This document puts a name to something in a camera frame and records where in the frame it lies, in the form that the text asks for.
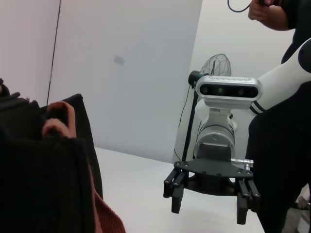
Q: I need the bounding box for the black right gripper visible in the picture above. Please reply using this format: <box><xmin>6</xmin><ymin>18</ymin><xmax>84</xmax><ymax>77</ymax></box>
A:
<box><xmin>163</xmin><ymin>142</ymin><xmax>261</xmax><ymax>225</ymax></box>

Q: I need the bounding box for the person in black clothes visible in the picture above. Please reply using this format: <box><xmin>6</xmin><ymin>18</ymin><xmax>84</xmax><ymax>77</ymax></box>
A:
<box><xmin>244</xmin><ymin>0</ymin><xmax>311</xmax><ymax>233</ymax></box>

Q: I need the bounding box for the black bag with brown handles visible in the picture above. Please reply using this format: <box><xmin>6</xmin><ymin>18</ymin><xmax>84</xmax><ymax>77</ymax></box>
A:
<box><xmin>0</xmin><ymin>77</ymin><xmax>127</xmax><ymax>233</ymax></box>

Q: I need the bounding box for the thin black fan cable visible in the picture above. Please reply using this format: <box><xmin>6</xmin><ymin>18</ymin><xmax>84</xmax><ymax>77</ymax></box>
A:
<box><xmin>173</xmin><ymin>84</ymin><xmax>193</xmax><ymax>161</ymax></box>

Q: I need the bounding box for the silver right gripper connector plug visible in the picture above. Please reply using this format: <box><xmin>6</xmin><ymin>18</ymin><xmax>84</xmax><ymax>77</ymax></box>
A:
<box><xmin>230</xmin><ymin>157</ymin><xmax>255</xmax><ymax>168</ymax></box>

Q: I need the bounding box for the person's bare hand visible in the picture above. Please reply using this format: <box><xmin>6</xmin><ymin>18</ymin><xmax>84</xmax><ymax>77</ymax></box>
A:
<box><xmin>248</xmin><ymin>0</ymin><xmax>275</xmax><ymax>24</ymax></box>

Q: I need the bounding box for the black standing fan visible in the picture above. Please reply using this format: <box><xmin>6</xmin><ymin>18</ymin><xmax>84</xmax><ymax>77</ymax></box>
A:
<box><xmin>181</xmin><ymin>53</ymin><xmax>232</xmax><ymax>166</ymax></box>

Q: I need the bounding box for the black hand-held cable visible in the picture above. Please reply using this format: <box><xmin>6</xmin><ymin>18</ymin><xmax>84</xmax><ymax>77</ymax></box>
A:
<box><xmin>227</xmin><ymin>0</ymin><xmax>255</xmax><ymax>13</ymax></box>

